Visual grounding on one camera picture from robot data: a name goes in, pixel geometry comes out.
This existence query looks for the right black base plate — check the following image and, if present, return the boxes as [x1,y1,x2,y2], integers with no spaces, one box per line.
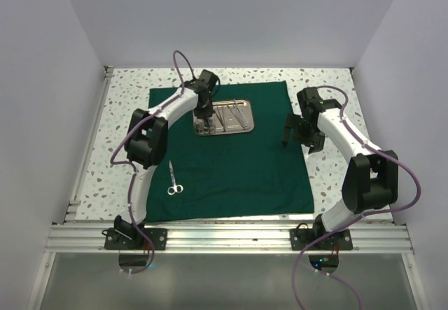
[289,228,354,251]

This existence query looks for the stainless steel instrument tray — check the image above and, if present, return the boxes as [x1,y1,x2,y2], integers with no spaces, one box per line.
[193,99,255,136]

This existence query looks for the steel needle holder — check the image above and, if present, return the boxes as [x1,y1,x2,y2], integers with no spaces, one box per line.
[232,99,249,129]

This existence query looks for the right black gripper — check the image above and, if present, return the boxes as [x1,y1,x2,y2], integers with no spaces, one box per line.
[282,113,326,154]

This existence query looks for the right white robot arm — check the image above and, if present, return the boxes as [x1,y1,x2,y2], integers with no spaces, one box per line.
[281,87,398,249]

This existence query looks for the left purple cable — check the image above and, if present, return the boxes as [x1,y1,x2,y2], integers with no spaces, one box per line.
[110,50,197,274]

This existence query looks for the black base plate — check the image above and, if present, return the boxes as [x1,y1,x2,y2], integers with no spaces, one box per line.
[289,228,354,251]
[101,227,167,251]

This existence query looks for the green surgical cloth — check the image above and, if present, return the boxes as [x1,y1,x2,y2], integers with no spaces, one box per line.
[146,81,314,223]

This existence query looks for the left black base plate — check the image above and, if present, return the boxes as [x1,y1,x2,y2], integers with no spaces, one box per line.
[101,227,167,251]

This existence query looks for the aluminium mounting rail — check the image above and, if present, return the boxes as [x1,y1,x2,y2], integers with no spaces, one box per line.
[44,220,413,254]

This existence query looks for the steel surgical scissors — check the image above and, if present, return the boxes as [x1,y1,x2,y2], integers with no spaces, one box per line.
[167,160,183,196]

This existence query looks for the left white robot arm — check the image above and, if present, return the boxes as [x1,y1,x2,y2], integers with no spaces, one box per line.
[110,69,221,249]

